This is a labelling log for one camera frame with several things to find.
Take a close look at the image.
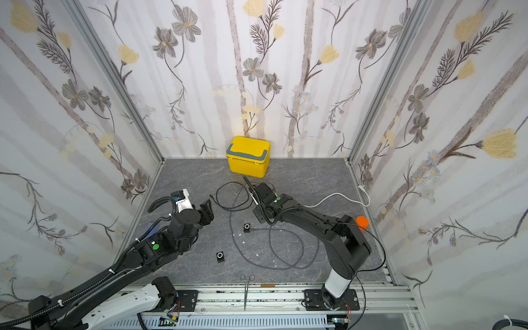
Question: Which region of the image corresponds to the orange bottle cap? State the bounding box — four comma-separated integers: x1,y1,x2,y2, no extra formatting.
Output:
356,216,369,232

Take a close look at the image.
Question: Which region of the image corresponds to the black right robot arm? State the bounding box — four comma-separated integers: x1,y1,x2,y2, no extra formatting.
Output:
243,177,372,309

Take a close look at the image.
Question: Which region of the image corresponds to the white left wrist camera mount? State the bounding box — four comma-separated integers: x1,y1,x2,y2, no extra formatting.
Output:
170,188,193,213

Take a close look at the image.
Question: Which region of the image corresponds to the white power strip cord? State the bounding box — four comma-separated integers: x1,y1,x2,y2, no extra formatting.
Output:
302,185,371,209

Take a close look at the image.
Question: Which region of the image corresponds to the black USB cable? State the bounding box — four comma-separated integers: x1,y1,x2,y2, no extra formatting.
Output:
209,181,254,213

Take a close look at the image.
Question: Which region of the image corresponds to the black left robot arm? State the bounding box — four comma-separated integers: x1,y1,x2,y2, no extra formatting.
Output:
1,197,214,329

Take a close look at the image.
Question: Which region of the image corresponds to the yellow plastic storage box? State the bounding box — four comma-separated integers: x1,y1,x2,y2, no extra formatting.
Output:
226,136,271,178

